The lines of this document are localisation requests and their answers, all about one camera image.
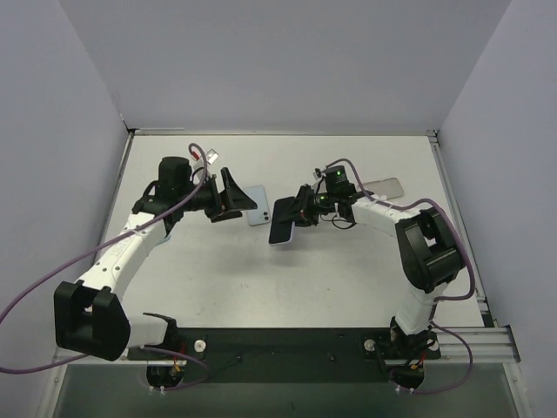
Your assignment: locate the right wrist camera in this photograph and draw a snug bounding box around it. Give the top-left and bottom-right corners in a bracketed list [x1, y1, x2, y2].
[312, 167, 325, 181]

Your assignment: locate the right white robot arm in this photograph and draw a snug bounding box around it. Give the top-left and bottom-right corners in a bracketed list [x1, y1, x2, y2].
[269, 165, 465, 336]

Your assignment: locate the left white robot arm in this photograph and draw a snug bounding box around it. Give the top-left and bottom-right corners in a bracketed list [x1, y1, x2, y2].
[54, 157, 258, 361]

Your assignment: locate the cream phone case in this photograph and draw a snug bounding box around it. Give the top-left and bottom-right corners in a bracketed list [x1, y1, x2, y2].
[357, 177, 405, 200]

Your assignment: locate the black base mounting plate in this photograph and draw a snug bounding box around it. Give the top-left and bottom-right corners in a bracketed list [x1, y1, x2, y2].
[127, 327, 440, 388]

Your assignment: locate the aluminium front frame rail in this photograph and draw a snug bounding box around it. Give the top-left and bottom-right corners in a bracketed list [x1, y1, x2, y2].
[51, 324, 521, 367]

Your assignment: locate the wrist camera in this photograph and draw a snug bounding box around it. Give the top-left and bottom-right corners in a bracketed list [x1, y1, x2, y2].
[205, 149, 219, 165]
[312, 167, 325, 181]

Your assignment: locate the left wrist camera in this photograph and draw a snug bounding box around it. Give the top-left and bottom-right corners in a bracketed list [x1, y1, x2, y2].
[205, 149, 219, 165]

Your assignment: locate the phone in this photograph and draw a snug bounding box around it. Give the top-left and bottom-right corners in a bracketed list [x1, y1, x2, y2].
[268, 197, 295, 246]
[245, 185, 272, 226]

